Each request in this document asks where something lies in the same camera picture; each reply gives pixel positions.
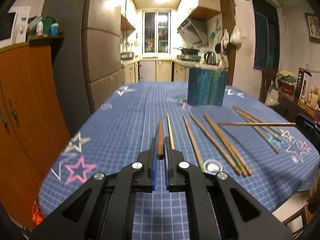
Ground horizontal wooden chopstick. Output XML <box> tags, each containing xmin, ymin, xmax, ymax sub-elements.
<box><xmin>218</xmin><ymin>122</ymin><xmax>297</xmax><ymax>127</ymax></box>

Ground brown wooden chopstick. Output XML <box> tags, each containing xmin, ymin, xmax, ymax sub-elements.
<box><xmin>157</xmin><ymin>119</ymin><xmax>164</xmax><ymax>160</ymax></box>

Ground cream kitchen base cabinets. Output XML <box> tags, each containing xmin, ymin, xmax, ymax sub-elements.
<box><xmin>121</xmin><ymin>58</ymin><xmax>196</xmax><ymax>83</ymax></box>

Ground kitchen window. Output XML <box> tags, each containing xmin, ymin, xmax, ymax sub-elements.
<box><xmin>143</xmin><ymin>11</ymin><xmax>171</xmax><ymax>54</ymax></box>

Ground black product box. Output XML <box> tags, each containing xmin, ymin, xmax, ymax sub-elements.
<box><xmin>293</xmin><ymin>68</ymin><xmax>312</xmax><ymax>103</ymax></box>

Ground long wooden chopstick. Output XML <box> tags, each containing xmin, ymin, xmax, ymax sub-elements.
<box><xmin>190</xmin><ymin>113</ymin><xmax>242</xmax><ymax>175</ymax></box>

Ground far right wooden chopstick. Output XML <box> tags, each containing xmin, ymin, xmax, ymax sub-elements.
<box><xmin>233</xmin><ymin>106</ymin><xmax>282</xmax><ymax>141</ymax></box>

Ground thick wooden chopstick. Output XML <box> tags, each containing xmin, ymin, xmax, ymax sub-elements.
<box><xmin>204</xmin><ymin>114</ymin><xmax>253</xmax><ymax>177</ymax></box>

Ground blue checkered tablecloth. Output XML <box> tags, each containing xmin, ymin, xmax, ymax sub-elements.
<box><xmin>39</xmin><ymin>82</ymin><xmax>319</xmax><ymax>239</ymax></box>

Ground wooden chopstick green tip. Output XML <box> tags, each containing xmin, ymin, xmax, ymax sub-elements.
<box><xmin>183</xmin><ymin>116</ymin><xmax>205</xmax><ymax>172</ymax></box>

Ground wooden chair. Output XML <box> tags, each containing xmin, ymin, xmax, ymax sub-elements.
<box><xmin>259</xmin><ymin>68</ymin><xmax>277</xmax><ymax>102</ymax></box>

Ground wooden chopstick blue tip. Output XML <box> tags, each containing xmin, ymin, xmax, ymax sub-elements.
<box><xmin>236</xmin><ymin>110</ymin><xmax>280</xmax><ymax>153</ymax></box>

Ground light wooden chopstick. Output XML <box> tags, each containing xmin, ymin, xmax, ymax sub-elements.
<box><xmin>167</xmin><ymin>114</ymin><xmax>175</xmax><ymax>150</ymax></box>

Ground dark side window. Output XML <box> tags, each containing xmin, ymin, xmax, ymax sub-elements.
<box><xmin>252</xmin><ymin>0</ymin><xmax>280</xmax><ymax>70</ymax></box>

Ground orange wooden cabinet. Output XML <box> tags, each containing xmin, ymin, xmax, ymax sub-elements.
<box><xmin>1</xmin><ymin>35</ymin><xmax>71</xmax><ymax>229</ymax></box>

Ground teal square tin box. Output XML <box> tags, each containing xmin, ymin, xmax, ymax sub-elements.
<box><xmin>187</xmin><ymin>67</ymin><xmax>228</xmax><ymax>107</ymax></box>

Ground hanging white plastic bag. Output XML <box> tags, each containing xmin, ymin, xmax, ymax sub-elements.
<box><xmin>229</xmin><ymin>26</ymin><xmax>242</xmax><ymax>46</ymax></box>

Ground steel electric kettle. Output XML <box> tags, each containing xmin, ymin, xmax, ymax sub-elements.
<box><xmin>204</xmin><ymin>51</ymin><xmax>216</xmax><ymax>65</ymax></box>

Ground black wok on stove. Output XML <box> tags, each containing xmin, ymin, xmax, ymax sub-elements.
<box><xmin>175</xmin><ymin>47</ymin><xmax>200</xmax><ymax>55</ymax></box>

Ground grey refrigerator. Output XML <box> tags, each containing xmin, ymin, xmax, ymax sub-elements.
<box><xmin>42</xmin><ymin>0</ymin><xmax>124</xmax><ymax>135</ymax></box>

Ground range hood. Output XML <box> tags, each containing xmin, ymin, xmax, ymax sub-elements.
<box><xmin>177</xmin><ymin>17</ymin><xmax>208</xmax><ymax>45</ymax></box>

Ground white bottle on cabinet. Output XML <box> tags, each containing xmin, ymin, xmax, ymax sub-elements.
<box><xmin>35</xmin><ymin>21</ymin><xmax>43</xmax><ymax>36</ymax></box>

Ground framed wall picture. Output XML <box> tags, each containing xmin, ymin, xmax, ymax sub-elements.
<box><xmin>305</xmin><ymin>13</ymin><xmax>320</xmax><ymax>44</ymax></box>

